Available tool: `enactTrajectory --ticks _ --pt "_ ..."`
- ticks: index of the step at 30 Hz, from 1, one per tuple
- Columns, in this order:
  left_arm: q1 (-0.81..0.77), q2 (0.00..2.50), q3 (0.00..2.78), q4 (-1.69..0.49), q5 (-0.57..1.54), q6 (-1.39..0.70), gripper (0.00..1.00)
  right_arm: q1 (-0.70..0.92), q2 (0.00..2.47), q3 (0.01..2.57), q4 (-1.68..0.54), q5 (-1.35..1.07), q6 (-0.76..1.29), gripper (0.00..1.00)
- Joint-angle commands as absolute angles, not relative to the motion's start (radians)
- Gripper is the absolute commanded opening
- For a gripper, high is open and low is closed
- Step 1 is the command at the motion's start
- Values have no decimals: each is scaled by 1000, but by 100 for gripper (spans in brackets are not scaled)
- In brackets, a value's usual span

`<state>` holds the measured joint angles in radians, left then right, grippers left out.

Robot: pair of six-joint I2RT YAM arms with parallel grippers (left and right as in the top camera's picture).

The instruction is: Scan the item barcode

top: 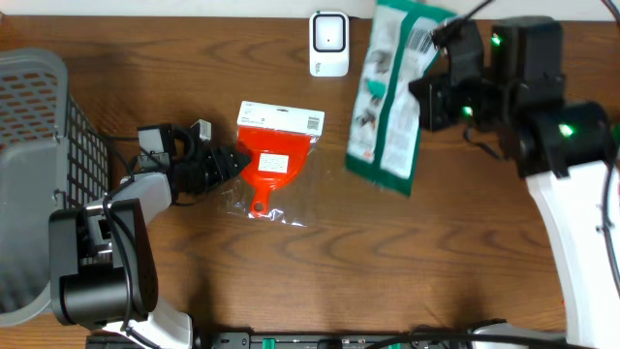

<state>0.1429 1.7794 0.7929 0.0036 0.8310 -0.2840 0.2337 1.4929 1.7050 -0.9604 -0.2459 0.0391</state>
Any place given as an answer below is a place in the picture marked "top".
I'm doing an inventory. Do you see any black right camera cable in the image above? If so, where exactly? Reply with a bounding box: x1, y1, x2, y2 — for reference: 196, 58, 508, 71
430, 0, 620, 301

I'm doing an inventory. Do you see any red dustpan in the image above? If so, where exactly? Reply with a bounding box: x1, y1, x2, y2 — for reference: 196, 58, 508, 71
220, 101, 326, 227

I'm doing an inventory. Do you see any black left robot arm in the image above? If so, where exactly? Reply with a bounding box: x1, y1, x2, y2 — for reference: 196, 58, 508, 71
48, 120, 251, 348

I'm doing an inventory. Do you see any grey plastic basket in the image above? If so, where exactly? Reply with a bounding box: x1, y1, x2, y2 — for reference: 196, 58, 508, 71
1, 48, 109, 327

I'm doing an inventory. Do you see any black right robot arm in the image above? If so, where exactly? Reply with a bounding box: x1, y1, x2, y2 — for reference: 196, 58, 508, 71
409, 16, 619, 348

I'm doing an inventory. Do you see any white barcode scanner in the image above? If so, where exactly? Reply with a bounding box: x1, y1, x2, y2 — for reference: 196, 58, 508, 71
309, 11, 351, 78

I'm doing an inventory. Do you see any black camera cable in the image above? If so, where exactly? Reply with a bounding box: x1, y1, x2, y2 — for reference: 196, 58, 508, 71
430, 0, 620, 301
94, 124, 200, 349

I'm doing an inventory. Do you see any black left camera cable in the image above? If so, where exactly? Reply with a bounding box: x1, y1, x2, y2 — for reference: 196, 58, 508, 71
94, 124, 200, 349

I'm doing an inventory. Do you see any green grip gloves package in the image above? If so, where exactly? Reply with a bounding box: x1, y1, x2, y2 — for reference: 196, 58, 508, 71
345, 0, 456, 197

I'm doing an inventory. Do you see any black mounting rail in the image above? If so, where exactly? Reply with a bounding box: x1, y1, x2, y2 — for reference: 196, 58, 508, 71
84, 333, 472, 349

